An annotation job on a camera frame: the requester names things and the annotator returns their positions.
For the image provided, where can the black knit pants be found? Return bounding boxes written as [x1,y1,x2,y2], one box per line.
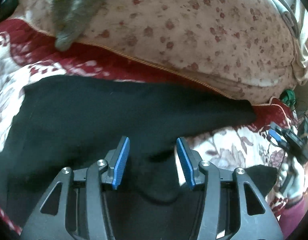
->
[0,75,283,239]

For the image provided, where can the magenta sleeve forearm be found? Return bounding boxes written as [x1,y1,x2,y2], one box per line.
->
[279,195,305,239]

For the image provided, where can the gloved right hand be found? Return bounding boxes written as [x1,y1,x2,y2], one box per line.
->
[278,156,305,205]

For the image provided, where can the green object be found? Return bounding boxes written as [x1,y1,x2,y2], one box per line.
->
[279,89,296,107]

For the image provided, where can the floral beige quilt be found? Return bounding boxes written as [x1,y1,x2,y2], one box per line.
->
[14,0,308,103]

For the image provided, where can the grey fleece garment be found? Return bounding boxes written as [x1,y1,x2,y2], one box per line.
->
[51,0,105,51]

